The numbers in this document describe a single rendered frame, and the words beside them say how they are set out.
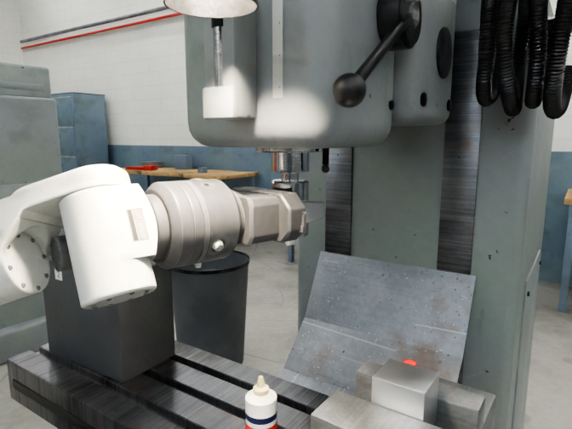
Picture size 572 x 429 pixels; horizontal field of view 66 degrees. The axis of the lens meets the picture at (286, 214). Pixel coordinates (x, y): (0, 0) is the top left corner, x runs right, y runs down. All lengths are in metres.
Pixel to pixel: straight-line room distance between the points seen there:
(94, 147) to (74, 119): 0.53
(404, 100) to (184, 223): 0.32
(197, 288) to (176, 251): 2.01
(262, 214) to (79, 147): 7.31
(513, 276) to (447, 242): 0.12
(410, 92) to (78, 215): 0.41
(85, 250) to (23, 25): 10.15
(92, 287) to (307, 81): 0.27
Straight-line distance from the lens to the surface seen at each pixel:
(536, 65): 0.67
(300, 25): 0.45
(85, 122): 7.81
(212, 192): 0.45
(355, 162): 0.92
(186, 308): 2.52
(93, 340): 0.87
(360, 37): 0.50
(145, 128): 7.44
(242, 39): 0.46
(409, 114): 0.60
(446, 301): 0.88
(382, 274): 0.92
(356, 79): 0.40
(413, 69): 0.61
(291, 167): 0.53
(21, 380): 0.98
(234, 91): 0.44
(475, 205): 0.85
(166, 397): 0.79
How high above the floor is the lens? 1.32
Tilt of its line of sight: 10 degrees down
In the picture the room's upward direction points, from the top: straight up
